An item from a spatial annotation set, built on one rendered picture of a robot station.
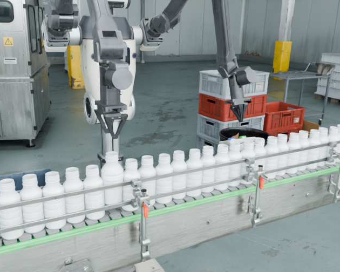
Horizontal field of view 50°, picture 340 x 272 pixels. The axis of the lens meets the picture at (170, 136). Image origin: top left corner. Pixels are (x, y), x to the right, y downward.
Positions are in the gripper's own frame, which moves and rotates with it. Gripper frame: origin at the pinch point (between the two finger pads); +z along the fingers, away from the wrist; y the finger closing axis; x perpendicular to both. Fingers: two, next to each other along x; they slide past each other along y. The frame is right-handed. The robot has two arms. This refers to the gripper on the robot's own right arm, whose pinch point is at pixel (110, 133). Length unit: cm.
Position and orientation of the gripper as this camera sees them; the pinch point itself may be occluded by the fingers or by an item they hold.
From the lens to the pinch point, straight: 108.4
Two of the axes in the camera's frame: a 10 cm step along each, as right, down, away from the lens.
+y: 4.8, 2.6, -8.4
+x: 8.8, -1.1, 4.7
